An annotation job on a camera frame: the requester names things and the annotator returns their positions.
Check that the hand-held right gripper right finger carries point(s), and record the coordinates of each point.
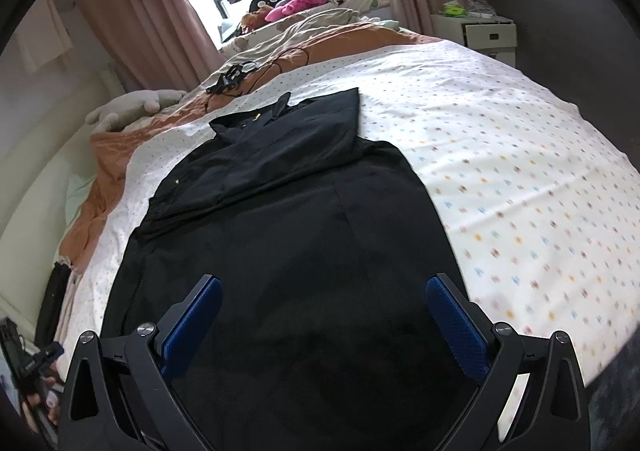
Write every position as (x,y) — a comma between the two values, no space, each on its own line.
(457,326)

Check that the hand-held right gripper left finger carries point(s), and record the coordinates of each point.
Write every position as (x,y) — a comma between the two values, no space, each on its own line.
(197,318)

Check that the black shirt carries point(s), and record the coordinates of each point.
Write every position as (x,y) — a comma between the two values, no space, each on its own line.
(300,256)

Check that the person's left hand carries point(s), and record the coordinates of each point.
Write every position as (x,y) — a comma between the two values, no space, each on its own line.
(45,396)

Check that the white dotted bedsheet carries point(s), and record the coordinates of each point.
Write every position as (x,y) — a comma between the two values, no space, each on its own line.
(500,181)

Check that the light green pillow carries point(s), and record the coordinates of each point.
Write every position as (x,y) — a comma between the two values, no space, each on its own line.
(77,196)

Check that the orange-brown blanket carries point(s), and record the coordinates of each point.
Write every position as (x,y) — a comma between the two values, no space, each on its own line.
(107,171)

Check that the cream bed headboard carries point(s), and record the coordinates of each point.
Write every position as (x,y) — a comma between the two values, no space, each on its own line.
(35,171)

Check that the beige plush toy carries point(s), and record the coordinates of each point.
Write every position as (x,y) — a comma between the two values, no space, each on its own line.
(130,108)

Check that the white nightstand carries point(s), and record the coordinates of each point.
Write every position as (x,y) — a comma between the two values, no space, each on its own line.
(480,38)

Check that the orange plush toy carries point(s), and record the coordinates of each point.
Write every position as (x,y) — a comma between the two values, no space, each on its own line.
(255,21)

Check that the beige crumpled quilt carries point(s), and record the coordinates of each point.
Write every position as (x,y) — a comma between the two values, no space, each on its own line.
(310,28)

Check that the green small item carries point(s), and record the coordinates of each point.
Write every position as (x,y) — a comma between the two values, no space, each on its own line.
(454,10)

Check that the clear plastic bag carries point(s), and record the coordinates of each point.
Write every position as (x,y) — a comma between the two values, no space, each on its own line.
(480,8)

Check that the white hanging cloth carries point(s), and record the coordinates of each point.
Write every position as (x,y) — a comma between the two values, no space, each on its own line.
(40,36)

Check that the pink plush toy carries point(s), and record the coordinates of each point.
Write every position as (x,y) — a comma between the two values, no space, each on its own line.
(295,8)

